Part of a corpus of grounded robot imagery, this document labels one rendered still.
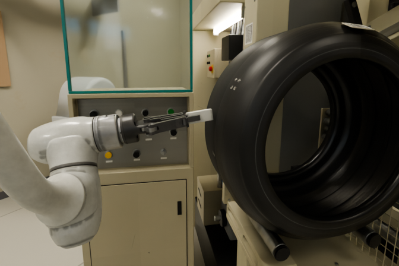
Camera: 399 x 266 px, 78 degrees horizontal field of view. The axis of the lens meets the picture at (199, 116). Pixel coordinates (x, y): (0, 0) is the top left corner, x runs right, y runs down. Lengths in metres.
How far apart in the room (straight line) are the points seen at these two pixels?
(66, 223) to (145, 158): 0.73
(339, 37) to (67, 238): 0.72
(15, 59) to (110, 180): 2.38
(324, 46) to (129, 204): 1.06
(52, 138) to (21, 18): 2.89
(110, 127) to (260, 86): 0.36
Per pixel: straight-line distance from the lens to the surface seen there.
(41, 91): 3.49
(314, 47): 0.63
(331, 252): 0.98
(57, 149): 0.64
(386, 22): 1.07
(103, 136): 0.62
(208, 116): 0.66
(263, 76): 0.58
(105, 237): 1.41
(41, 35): 3.53
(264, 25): 0.99
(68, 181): 0.58
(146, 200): 1.29
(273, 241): 0.77
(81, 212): 0.58
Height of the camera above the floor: 1.37
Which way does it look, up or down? 10 degrees down
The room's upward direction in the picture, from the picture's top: straight up
